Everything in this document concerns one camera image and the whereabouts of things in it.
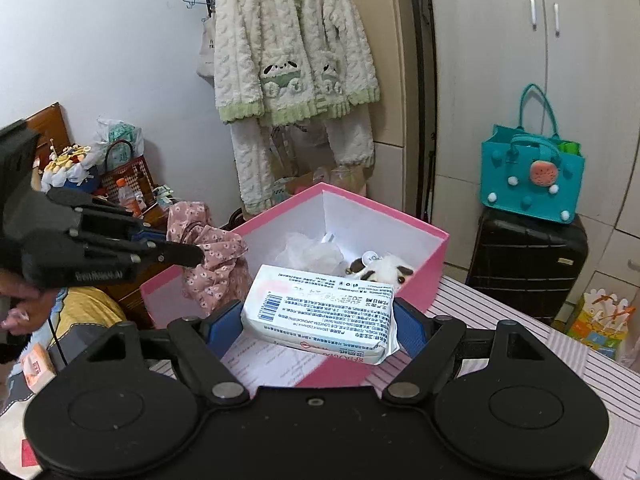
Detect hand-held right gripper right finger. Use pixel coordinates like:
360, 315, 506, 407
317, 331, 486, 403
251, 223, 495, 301
382, 297, 551, 408

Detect pink storage box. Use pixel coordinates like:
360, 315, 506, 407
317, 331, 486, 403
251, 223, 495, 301
140, 182, 451, 389

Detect beige wardrobe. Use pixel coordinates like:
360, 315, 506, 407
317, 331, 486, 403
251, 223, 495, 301
367, 0, 640, 321

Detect person's left hand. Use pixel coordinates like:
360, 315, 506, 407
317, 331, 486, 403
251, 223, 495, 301
0, 269, 60, 335

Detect black pole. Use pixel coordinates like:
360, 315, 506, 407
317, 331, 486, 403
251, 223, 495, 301
405, 0, 438, 221

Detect yellow cloth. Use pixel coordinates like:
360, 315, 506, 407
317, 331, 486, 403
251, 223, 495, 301
52, 287, 128, 356

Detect colourful gift bag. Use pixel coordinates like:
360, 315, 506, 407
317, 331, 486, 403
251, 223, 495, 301
567, 287, 631, 360

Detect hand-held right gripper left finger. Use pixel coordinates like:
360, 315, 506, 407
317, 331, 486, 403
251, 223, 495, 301
89, 299, 251, 408

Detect wooden headboard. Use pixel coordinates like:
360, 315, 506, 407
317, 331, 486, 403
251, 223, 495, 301
22, 102, 73, 161

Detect orange packet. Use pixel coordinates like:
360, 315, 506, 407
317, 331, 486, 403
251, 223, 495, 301
22, 342, 57, 393

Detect white fleece pajama pants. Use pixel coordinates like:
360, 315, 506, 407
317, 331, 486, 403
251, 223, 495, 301
229, 107, 376, 215

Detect printed blanket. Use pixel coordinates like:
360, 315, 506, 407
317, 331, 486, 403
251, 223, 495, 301
0, 330, 61, 471

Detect wooden nightstand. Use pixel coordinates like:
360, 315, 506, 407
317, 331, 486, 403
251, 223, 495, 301
90, 205, 173, 328

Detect striped cloth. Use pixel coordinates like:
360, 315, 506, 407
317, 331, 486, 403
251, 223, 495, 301
145, 274, 640, 480

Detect plush flower bouquet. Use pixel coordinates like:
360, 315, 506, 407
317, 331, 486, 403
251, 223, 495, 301
40, 142, 101, 193

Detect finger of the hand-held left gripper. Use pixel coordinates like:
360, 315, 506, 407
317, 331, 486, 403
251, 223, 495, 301
75, 232, 206, 268
47, 187, 168, 245

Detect white tissue pack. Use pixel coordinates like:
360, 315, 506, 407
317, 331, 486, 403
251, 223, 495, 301
241, 264, 401, 367

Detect orange drink bottle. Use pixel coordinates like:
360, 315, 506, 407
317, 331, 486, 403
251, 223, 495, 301
115, 176, 146, 218

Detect white crumpled plastic bag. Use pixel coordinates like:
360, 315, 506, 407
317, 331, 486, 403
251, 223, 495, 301
285, 231, 346, 273

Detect black suitcase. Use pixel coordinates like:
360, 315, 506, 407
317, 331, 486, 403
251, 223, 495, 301
466, 207, 590, 326

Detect checkered handbag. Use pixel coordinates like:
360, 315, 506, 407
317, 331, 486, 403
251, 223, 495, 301
100, 141, 156, 211

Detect white green plastic bag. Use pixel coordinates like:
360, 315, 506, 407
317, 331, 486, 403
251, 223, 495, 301
95, 116, 145, 171

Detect pink floral cloth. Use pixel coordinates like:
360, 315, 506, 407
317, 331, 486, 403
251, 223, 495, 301
166, 201, 253, 313

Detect white cloth tote bag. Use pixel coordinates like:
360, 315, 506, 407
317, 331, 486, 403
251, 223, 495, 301
195, 10, 218, 80

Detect white brown cow plush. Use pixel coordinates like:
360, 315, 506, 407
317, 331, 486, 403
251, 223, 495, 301
347, 251, 416, 286

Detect teal felt tote bag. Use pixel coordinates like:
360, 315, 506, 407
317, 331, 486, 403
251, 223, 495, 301
481, 83, 586, 224

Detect white green fleece pajama top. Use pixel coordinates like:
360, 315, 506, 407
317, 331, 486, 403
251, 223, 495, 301
212, 0, 382, 126

